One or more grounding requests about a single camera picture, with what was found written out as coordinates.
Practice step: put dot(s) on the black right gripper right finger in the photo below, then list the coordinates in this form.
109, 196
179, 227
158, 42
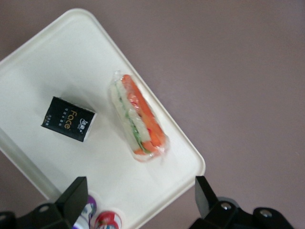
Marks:
206, 200

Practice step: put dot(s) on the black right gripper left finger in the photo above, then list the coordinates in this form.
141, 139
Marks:
71, 202

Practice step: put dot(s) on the plastic-wrapped sandwich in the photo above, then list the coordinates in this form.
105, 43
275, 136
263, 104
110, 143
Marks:
140, 117

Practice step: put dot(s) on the white plastic tray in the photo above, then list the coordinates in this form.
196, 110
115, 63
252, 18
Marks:
71, 59

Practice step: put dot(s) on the purple yoghurt cup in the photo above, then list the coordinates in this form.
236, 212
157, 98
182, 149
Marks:
91, 207

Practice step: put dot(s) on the red yoghurt cup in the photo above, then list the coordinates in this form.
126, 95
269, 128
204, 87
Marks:
107, 219

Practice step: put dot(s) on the black Face tissue pack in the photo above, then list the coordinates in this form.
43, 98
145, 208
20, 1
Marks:
68, 118

